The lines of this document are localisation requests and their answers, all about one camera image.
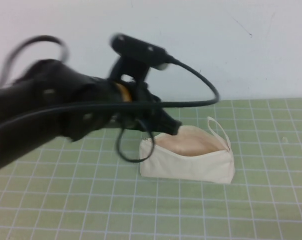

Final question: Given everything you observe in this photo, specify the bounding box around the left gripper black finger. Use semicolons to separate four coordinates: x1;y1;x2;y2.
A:
157;109;183;137

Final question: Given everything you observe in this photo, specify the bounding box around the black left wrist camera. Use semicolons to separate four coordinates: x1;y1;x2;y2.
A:
108;32;175;84

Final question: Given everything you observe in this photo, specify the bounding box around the cream fabric pencil case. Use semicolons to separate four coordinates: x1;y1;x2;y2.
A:
139;116;235;185

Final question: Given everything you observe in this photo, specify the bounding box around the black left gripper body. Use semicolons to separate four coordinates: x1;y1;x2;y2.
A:
119;82;168;133

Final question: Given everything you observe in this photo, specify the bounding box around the long black camera cable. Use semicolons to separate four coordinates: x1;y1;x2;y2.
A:
0;56;220;138

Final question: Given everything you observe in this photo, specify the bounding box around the green white-checked tablecloth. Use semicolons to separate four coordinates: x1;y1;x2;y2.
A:
0;97;302;240

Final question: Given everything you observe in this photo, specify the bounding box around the thin black cable loop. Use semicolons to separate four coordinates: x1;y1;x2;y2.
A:
115;117;155;163

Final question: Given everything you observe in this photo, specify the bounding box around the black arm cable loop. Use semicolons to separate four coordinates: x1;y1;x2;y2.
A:
0;34;69;87

